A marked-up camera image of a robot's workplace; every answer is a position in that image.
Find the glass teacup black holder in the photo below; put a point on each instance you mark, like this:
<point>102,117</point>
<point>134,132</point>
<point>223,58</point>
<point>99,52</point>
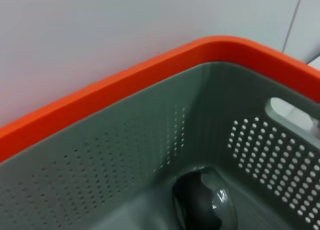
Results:
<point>195,202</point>

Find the grey perforated plastic storage bin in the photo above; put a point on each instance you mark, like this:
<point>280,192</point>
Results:
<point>125,165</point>

